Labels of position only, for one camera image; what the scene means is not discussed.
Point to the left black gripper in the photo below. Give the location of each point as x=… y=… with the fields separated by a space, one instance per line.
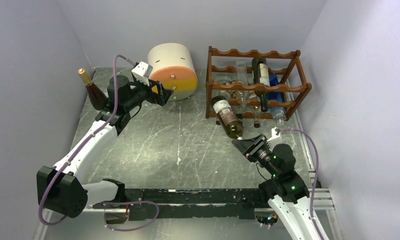
x=163 y=94

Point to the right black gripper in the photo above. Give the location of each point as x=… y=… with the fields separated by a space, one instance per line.
x=242 y=145

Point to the dark green labelled wine bottle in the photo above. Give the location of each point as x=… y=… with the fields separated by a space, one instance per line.
x=227 y=117

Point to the dark gold-capped wine bottle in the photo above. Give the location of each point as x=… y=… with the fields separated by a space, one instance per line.
x=97 y=97

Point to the dark wine bottle white label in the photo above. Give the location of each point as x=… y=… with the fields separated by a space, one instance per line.
x=260 y=75

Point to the clear glass bottle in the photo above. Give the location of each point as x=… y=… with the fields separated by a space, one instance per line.
x=242 y=77

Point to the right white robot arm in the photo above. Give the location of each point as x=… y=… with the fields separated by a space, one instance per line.
x=285 y=192

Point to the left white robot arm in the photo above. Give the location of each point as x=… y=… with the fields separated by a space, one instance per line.
x=59 y=187

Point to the blue labelled clear bottle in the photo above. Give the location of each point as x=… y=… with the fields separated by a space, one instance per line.
x=278 y=112

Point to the brown wooden wine rack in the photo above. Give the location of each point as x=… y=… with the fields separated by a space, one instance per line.
x=290 y=105

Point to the white round drawer cabinet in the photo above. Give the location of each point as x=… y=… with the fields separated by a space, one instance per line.
x=173 y=67

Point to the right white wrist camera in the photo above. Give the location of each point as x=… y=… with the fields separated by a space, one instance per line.
x=275 y=137

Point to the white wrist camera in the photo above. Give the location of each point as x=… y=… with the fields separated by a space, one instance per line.
x=275 y=137
x=141 y=71

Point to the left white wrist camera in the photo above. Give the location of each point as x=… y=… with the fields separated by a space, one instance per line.
x=141 y=71

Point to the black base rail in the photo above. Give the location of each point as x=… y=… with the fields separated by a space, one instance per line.
x=195 y=203

